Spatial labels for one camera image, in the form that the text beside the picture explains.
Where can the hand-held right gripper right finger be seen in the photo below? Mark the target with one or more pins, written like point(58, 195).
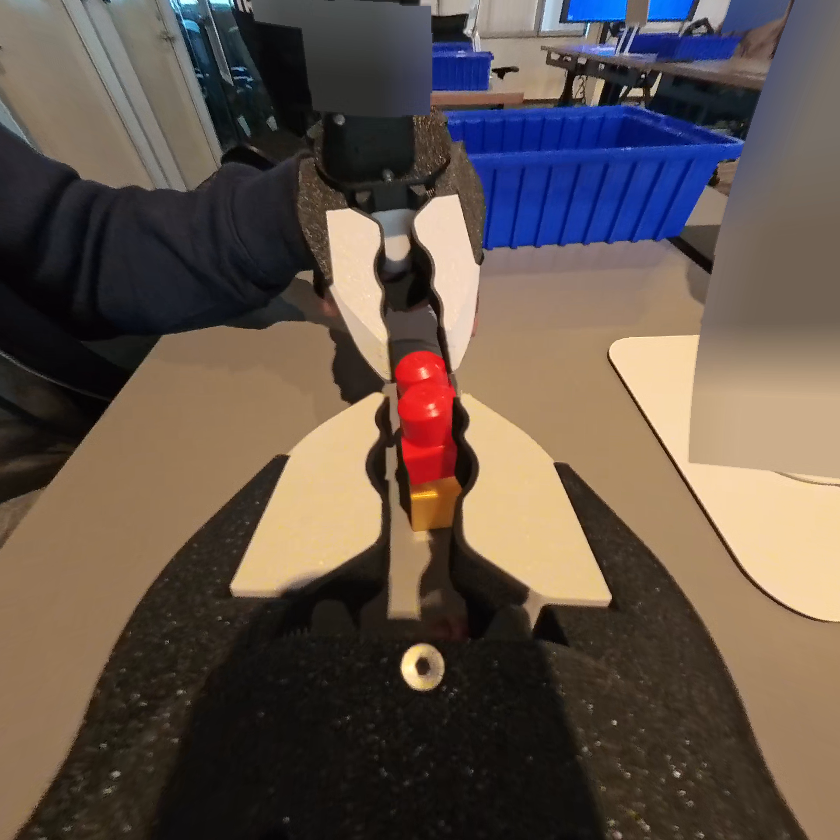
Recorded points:
point(525, 518)

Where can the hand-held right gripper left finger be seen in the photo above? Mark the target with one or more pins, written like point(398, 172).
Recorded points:
point(315, 518)

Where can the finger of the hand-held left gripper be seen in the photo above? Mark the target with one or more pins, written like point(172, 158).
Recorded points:
point(453, 275)
point(351, 282)

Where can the yellow one-stud mega block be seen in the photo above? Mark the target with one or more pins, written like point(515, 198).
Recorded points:
point(433, 505)

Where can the red two-stud mega block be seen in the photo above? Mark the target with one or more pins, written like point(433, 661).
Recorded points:
point(426, 453)

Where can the blue storage bin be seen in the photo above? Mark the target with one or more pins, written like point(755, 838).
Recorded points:
point(590, 190)
point(689, 47)
point(463, 65)

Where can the person's left forearm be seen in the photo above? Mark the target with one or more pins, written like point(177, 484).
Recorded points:
point(164, 249)

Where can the glass door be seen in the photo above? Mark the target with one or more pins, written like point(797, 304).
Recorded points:
point(223, 79)

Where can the blue computer screen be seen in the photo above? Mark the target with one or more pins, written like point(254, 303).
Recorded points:
point(594, 10)
point(669, 10)

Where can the wooden office desk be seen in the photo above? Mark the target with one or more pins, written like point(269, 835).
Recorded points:
point(656, 65)

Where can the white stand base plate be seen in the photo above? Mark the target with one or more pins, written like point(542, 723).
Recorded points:
point(781, 525)

